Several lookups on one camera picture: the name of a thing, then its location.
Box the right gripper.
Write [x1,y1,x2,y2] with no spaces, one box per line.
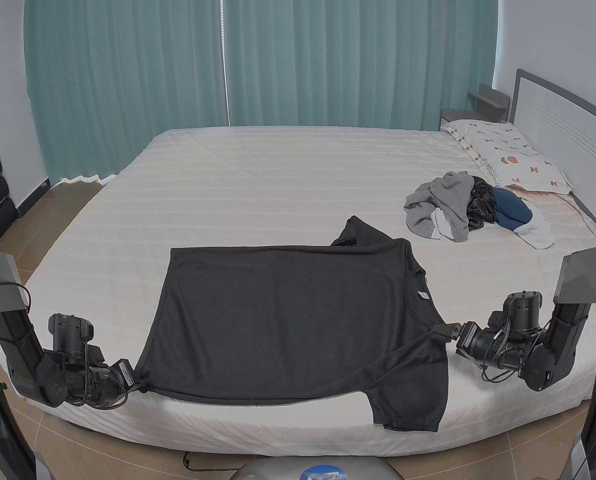
[455,321,494,365]

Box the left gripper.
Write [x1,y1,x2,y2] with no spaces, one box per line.
[102,357,140,400]

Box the black T-shirt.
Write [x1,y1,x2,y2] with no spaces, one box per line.
[134,215,450,433]

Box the pile of clothes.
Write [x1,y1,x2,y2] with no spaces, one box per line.
[403,170,556,250]

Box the bed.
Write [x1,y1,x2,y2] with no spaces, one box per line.
[0,68,596,457]

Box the white printed pillow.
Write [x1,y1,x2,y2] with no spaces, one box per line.
[440,117,573,195]

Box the grey bedside table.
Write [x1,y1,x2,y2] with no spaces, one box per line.
[440,83,510,124]

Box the blue-green curtain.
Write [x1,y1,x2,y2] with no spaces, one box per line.
[223,0,499,132]
[23,0,229,185]

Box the black cable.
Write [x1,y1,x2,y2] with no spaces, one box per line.
[182,450,239,474]

